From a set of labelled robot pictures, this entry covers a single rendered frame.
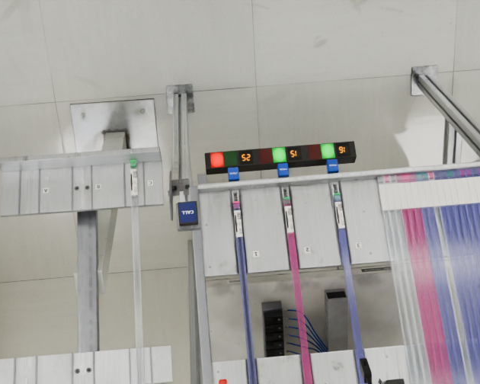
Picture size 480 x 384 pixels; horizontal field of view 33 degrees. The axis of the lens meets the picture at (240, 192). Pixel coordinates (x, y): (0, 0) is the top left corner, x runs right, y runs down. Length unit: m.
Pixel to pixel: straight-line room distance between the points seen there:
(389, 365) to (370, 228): 0.29
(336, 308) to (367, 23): 0.88
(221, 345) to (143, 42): 0.90
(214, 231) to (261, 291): 0.33
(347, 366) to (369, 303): 0.43
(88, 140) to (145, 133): 0.17
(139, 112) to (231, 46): 0.34
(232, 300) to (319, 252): 0.37
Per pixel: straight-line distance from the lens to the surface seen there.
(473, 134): 2.08
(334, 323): 2.05
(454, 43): 2.54
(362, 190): 1.80
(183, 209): 1.72
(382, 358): 1.71
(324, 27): 2.44
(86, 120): 2.49
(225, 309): 2.05
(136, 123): 2.48
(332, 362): 1.69
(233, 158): 1.82
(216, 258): 1.73
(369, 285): 2.07
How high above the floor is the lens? 2.33
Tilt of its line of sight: 65 degrees down
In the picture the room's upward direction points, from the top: 171 degrees clockwise
